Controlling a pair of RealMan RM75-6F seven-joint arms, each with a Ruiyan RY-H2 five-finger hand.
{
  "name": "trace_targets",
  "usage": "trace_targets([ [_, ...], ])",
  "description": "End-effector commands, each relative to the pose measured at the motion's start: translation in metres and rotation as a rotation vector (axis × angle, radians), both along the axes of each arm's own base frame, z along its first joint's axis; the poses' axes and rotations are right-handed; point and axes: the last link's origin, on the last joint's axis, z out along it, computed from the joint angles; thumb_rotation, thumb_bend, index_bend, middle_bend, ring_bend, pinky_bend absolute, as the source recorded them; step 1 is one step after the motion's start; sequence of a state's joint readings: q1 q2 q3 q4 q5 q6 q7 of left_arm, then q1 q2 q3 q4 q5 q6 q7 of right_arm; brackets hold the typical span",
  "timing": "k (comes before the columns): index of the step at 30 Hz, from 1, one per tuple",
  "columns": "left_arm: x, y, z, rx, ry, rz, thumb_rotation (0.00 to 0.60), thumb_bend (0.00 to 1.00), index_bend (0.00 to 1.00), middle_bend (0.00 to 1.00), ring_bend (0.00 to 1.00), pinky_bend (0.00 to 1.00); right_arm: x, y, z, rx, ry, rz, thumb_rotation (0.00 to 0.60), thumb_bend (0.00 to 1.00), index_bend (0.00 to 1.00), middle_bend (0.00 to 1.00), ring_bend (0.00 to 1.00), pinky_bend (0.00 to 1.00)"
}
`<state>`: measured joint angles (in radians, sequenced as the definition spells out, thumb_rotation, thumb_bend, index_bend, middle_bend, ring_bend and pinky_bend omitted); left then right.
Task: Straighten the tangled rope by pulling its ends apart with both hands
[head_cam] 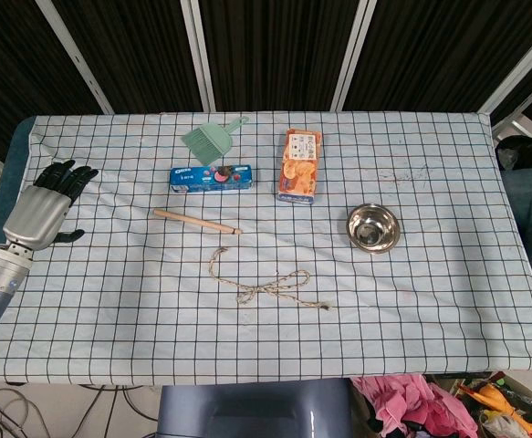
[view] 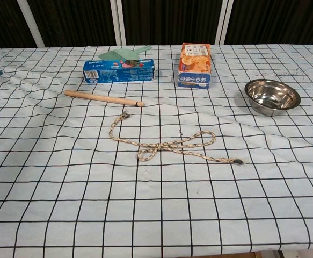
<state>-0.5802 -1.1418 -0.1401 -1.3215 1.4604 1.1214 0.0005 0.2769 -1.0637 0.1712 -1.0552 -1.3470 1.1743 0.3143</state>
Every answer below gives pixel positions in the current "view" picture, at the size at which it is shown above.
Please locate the orange cracker box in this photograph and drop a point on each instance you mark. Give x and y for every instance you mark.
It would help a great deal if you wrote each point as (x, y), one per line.
(193, 67)

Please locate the black ribbed partition panel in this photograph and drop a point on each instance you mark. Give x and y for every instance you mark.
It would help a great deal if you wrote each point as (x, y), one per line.
(75, 21)
(279, 21)
(0, 21)

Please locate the white black-checked tablecloth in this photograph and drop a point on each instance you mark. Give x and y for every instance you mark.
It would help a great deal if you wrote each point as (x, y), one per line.
(156, 201)

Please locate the blue Oreo cookie box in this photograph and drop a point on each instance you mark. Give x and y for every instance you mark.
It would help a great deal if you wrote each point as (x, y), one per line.
(118, 74)

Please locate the wooden rolling pin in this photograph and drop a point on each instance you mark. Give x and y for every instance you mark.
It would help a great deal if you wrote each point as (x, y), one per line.
(105, 98)

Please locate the white partition frame post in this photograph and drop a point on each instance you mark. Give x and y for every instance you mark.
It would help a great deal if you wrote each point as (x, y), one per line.
(30, 24)
(117, 21)
(223, 21)

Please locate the stainless steel bowl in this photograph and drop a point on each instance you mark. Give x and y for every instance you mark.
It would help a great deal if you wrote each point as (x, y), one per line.
(271, 94)

